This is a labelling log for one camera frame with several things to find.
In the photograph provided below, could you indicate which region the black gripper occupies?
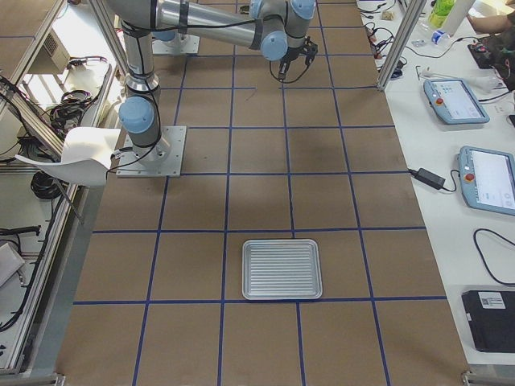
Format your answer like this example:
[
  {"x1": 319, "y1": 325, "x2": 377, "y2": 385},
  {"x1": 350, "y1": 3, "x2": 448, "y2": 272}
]
[{"x1": 301, "y1": 36, "x2": 318, "y2": 55}]

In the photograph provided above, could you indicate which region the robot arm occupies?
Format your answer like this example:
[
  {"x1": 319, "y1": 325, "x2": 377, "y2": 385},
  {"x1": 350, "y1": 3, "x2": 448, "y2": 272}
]
[{"x1": 107, "y1": 1, "x2": 318, "y2": 163}]

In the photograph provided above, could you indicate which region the ribbed metal tray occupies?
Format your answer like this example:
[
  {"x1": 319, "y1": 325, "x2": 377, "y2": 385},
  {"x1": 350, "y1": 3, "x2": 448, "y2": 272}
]
[{"x1": 242, "y1": 239, "x2": 323, "y2": 301}]

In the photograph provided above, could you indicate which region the upper blue teach pendant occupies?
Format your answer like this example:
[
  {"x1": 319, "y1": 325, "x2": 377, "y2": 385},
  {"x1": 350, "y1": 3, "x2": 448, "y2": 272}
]
[{"x1": 423, "y1": 79, "x2": 490, "y2": 125}]

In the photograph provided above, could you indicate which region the blue teach pendant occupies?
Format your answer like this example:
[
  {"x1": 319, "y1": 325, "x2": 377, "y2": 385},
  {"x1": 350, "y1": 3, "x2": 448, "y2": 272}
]
[
  {"x1": 423, "y1": 79, "x2": 490, "y2": 125},
  {"x1": 457, "y1": 146, "x2": 514, "y2": 216}
]

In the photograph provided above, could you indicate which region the black power adapter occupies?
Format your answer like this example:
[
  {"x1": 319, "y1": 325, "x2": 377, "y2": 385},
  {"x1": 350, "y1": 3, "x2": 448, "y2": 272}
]
[{"x1": 408, "y1": 168, "x2": 445, "y2": 190}]

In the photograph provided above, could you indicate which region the lower blue teach pendant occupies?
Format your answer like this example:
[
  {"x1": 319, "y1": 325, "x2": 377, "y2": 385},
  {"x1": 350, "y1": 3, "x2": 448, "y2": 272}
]
[{"x1": 457, "y1": 146, "x2": 514, "y2": 216}]

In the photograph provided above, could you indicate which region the white plastic chair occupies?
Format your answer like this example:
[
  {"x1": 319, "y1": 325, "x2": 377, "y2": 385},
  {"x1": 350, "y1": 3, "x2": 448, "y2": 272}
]
[{"x1": 14, "y1": 126, "x2": 122, "y2": 225}]

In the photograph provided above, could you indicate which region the black box with label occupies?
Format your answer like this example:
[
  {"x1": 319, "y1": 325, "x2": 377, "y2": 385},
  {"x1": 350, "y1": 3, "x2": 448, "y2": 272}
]
[{"x1": 462, "y1": 290, "x2": 514, "y2": 354}]

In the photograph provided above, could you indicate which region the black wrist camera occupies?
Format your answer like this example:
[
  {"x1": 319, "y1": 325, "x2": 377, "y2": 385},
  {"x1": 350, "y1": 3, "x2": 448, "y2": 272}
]
[{"x1": 278, "y1": 60, "x2": 290, "y2": 82}]

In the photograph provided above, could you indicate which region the aluminium frame post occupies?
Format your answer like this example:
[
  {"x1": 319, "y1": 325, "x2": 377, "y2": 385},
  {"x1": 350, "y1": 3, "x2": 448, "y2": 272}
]
[{"x1": 377, "y1": 0, "x2": 426, "y2": 91}]

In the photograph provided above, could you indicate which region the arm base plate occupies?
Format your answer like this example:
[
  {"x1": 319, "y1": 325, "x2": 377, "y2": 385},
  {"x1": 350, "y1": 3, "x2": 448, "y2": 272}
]
[
  {"x1": 116, "y1": 125, "x2": 187, "y2": 178},
  {"x1": 152, "y1": 34, "x2": 200, "y2": 56}
]

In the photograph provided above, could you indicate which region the black cable on desk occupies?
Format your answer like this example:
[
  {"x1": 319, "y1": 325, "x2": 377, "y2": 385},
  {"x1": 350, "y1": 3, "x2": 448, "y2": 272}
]
[{"x1": 473, "y1": 228, "x2": 515, "y2": 287}]

